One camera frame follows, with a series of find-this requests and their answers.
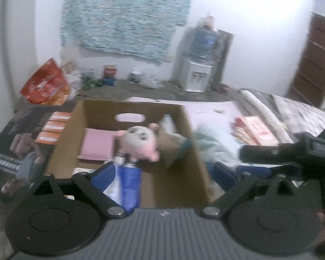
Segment brown door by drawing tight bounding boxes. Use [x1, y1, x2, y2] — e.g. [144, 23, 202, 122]
[287, 12, 325, 109]

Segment teal patterned wall cloth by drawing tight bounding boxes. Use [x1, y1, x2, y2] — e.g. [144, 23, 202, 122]
[60, 0, 195, 64]

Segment small beige box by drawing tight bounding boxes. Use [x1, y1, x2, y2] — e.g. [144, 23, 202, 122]
[202, 16, 216, 29]

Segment grey patterned blanket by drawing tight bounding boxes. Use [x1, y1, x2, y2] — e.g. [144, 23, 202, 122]
[271, 94, 325, 137]

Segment pink tissue packs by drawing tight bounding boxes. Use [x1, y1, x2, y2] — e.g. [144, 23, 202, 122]
[231, 116, 279, 147]

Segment brown paper pouch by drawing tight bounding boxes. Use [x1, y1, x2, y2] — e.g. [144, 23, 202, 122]
[160, 114, 191, 168]

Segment rolled white mat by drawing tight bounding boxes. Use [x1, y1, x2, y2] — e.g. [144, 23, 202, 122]
[240, 88, 294, 144]

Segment blue white plastic pack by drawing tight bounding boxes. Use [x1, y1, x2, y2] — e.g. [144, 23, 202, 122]
[103, 165, 141, 212]

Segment red snack bag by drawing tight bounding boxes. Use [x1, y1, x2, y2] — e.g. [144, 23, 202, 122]
[20, 58, 71, 106]

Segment dark printed poster board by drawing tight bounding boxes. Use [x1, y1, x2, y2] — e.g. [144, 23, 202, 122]
[0, 106, 76, 203]

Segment grey board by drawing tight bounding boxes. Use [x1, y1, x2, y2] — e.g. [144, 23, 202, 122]
[211, 30, 235, 87]

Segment crumpled white plastic bags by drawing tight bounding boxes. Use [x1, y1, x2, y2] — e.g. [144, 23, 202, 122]
[139, 72, 164, 88]

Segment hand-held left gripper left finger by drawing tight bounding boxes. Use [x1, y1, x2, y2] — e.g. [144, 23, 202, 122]
[31, 164, 128, 220]

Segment green bottles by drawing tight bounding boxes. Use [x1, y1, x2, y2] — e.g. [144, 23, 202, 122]
[83, 70, 103, 88]

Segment pink plush toy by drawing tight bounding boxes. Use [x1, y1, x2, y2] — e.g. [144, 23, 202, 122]
[114, 123, 161, 163]

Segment brown cardboard box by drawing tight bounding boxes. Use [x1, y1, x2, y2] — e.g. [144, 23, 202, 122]
[45, 100, 214, 209]

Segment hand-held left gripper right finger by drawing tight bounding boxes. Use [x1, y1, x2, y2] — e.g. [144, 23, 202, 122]
[202, 162, 302, 219]

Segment pink cloth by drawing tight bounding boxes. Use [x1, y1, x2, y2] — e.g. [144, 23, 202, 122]
[77, 128, 120, 161]

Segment small red box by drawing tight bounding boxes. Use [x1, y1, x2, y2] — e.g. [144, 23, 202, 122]
[103, 64, 117, 80]

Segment white water dispenser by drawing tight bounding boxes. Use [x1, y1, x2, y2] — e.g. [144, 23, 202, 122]
[173, 58, 213, 93]

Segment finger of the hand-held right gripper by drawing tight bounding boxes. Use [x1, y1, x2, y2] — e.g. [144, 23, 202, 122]
[240, 143, 304, 166]

